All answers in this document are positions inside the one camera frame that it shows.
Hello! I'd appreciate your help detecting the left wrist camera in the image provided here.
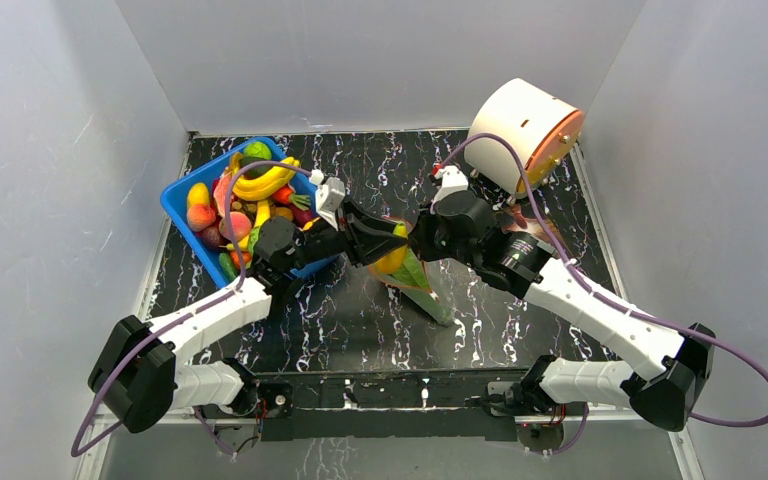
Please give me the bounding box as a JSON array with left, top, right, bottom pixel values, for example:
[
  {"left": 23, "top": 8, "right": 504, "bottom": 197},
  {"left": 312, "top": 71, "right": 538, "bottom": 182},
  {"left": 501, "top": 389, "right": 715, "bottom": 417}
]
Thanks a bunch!
[{"left": 315, "top": 177, "right": 345, "bottom": 230}]

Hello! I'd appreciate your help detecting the orange peach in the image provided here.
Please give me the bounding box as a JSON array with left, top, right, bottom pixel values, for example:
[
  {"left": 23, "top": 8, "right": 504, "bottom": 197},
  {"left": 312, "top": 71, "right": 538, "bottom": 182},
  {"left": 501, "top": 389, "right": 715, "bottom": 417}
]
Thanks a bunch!
[{"left": 186, "top": 204, "right": 217, "bottom": 233}]

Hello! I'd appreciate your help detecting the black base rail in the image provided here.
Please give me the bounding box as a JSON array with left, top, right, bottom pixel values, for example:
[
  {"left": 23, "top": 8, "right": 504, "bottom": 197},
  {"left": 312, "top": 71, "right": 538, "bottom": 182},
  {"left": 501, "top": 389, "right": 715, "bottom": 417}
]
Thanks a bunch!
[{"left": 206, "top": 368, "right": 579, "bottom": 448}]

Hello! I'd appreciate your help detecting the yellow lemon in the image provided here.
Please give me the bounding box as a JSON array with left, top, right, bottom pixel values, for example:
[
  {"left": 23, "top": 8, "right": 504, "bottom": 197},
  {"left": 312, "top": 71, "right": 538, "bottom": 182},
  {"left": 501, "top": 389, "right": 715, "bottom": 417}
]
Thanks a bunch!
[{"left": 186, "top": 182, "right": 212, "bottom": 210}]

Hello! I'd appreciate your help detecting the dark book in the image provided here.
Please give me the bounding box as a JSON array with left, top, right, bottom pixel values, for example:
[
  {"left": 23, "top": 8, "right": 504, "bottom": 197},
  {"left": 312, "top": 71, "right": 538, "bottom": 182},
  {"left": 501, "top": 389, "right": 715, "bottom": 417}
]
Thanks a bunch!
[{"left": 496, "top": 204, "right": 565, "bottom": 246}]

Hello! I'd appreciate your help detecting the blue plastic basket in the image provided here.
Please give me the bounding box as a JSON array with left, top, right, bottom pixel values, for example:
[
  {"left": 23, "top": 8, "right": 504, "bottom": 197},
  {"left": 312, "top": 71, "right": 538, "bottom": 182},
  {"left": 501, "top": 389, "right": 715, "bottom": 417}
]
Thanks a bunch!
[{"left": 159, "top": 136, "right": 342, "bottom": 289}]

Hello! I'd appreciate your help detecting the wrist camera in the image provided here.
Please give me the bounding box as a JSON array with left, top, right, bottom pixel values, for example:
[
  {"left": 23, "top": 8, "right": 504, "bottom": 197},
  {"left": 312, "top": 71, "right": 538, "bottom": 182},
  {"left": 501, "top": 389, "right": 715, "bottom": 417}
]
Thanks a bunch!
[
  {"left": 315, "top": 177, "right": 345, "bottom": 230},
  {"left": 432, "top": 165, "right": 469, "bottom": 205}
]

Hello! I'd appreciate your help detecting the green avocado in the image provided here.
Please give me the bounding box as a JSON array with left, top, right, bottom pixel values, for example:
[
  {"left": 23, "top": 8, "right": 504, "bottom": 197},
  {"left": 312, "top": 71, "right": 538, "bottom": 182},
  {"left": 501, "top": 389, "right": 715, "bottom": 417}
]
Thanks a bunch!
[{"left": 240, "top": 156, "right": 272, "bottom": 178}]

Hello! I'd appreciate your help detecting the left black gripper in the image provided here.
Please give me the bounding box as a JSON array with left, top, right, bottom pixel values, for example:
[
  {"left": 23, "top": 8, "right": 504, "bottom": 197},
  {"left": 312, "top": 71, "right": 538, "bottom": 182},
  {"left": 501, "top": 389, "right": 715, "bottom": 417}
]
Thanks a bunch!
[{"left": 286, "top": 198, "right": 408, "bottom": 272}]

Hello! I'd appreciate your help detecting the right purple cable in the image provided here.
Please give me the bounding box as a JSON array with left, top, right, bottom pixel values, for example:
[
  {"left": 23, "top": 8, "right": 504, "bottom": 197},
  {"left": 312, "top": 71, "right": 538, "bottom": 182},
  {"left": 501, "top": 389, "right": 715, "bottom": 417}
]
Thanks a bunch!
[{"left": 430, "top": 132, "right": 768, "bottom": 429}]

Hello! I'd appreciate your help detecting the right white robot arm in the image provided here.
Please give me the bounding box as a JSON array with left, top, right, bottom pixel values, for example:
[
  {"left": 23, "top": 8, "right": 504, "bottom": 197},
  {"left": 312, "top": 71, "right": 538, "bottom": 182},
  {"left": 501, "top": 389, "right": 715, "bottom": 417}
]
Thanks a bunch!
[{"left": 409, "top": 190, "right": 712, "bottom": 432}]

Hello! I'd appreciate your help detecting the green leaf vegetable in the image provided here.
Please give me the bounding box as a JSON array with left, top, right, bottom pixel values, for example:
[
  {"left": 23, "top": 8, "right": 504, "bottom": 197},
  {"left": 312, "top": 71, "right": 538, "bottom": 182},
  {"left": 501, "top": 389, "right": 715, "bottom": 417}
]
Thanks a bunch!
[{"left": 391, "top": 249, "right": 454, "bottom": 326}]

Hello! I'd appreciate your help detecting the yellow bell pepper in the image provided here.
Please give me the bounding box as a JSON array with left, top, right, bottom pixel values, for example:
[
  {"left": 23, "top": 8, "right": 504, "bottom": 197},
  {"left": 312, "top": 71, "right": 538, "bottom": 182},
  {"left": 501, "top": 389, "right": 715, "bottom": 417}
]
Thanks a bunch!
[{"left": 372, "top": 222, "right": 408, "bottom": 275}]

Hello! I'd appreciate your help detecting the yellow banana bunch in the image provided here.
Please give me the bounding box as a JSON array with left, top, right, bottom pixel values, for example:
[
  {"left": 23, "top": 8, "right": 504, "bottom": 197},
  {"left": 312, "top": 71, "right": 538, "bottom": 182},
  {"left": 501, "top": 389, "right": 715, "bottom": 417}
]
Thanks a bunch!
[{"left": 229, "top": 152, "right": 300, "bottom": 202}]

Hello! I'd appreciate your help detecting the purple cable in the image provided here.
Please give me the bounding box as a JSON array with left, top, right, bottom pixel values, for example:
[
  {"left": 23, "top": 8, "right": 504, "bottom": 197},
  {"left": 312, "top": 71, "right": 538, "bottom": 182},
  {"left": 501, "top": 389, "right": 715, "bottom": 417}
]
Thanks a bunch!
[
  {"left": 69, "top": 160, "right": 326, "bottom": 460},
  {"left": 430, "top": 132, "right": 768, "bottom": 429}
]

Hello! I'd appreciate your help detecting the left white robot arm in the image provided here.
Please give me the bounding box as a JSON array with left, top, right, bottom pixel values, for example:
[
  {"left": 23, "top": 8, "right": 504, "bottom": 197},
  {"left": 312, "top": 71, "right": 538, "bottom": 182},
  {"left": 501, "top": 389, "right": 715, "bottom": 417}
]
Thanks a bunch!
[{"left": 88, "top": 200, "right": 407, "bottom": 433}]

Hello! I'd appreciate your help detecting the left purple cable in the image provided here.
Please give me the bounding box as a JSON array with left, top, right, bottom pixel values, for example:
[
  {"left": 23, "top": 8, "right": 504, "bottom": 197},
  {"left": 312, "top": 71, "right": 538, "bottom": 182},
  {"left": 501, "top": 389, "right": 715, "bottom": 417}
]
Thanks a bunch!
[{"left": 69, "top": 160, "right": 326, "bottom": 460}]

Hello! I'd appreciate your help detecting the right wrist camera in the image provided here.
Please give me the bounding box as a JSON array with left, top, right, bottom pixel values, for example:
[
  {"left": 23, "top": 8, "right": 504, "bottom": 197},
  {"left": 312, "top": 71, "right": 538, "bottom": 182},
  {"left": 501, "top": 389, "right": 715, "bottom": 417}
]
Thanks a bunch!
[{"left": 432, "top": 165, "right": 469, "bottom": 205}]

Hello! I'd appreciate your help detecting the white cylindrical container orange lid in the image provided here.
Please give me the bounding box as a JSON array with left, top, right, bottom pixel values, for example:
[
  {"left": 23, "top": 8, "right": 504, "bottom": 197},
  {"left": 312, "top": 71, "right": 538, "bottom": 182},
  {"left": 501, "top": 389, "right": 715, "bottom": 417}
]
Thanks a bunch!
[{"left": 464, "top": 78, "right": 585, "bottom": 200}]

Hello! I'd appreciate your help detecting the clear zip top bag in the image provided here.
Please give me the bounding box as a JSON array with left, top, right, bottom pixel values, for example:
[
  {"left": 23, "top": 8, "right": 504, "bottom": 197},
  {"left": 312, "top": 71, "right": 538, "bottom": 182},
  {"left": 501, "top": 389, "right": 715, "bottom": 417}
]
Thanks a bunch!
[{"left": 368, "top": 245, "right": 454, "bottom": 327}]

